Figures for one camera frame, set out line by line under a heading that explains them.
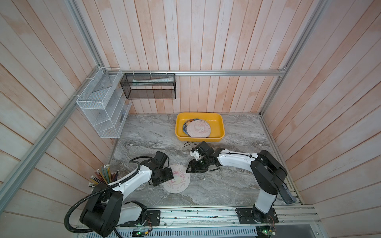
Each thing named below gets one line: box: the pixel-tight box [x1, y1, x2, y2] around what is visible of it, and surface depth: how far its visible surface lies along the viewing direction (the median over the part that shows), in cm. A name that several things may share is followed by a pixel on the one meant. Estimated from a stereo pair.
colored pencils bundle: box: [88, 164, 120, 188], surface depth 76 cm
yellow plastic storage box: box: [175, 112, 226, 143], surface depth 112 cm
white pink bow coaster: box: [161, 164, 191, 194], surface depth 87 cm
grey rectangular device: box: [278, 188, 298, 205], surface depth 81 cm
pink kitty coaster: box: [186, 119, 211, 138], surface depth 109 cm
